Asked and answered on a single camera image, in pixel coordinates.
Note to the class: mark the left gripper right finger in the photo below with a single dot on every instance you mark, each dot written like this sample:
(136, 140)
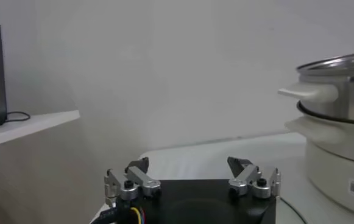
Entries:
(246, 179)

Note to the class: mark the stainless steel steamer basket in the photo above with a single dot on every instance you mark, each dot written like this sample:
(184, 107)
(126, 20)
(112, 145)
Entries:
(347, 97)

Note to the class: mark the white side table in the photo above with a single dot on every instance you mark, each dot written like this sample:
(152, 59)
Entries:
(27, 126)

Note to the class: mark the white electric cooker base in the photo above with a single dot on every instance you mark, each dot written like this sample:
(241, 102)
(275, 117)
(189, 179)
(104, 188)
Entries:
(338, 170)

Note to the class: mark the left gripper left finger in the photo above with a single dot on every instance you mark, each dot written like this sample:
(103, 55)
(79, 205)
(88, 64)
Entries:
(140, 179)

